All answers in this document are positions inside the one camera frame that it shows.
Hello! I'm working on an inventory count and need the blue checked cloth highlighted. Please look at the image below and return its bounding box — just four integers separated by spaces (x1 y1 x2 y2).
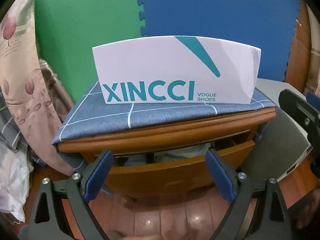
52 81 277 145

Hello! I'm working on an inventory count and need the grey flat panel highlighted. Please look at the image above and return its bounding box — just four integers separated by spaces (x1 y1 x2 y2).
241 78 314 208

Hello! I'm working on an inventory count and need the wooden nightstand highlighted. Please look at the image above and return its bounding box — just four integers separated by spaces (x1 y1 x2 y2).
57 106 278 155

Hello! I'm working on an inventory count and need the cardboard box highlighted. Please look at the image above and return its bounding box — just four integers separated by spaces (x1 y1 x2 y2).
306 7 320 93

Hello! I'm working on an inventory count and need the white shoe box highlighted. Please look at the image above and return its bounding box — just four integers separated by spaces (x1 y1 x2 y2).
92 35 262 105

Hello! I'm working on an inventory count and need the blue foam mat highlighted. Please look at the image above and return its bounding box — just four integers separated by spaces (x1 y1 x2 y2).
139 0 304 82

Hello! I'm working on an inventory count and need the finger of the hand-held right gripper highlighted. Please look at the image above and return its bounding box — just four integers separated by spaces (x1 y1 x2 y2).
278 89 320 140
305 91 320 113

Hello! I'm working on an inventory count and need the wooden drawer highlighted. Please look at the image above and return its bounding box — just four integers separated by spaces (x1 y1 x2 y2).
95 137 256 200

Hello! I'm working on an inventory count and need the green foam mat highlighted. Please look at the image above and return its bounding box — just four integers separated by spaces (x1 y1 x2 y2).
34 0 148 103

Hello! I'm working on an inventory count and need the brown wooden board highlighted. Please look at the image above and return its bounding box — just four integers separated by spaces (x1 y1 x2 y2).
285 0 313 95

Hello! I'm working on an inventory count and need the grey plaid cloth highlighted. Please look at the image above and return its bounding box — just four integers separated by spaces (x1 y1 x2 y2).
0 90 33 155

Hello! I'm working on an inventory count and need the white crumpled cloth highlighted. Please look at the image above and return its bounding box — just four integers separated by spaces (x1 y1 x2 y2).
0 142 34 225

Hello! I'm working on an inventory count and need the person's right hand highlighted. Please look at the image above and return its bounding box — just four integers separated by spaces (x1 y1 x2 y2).
287 187 320 233

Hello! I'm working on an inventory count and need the pale grey garment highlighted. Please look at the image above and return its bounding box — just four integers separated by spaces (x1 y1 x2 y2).
154 144 213 161

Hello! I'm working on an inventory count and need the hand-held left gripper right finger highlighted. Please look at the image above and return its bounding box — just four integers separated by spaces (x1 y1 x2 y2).
205 149 298 240

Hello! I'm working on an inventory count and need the floral pink curtain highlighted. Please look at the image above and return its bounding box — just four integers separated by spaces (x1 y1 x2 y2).
0 0 75 177

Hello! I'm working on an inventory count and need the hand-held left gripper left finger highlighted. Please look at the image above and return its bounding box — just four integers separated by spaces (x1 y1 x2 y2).
19 149 114 240

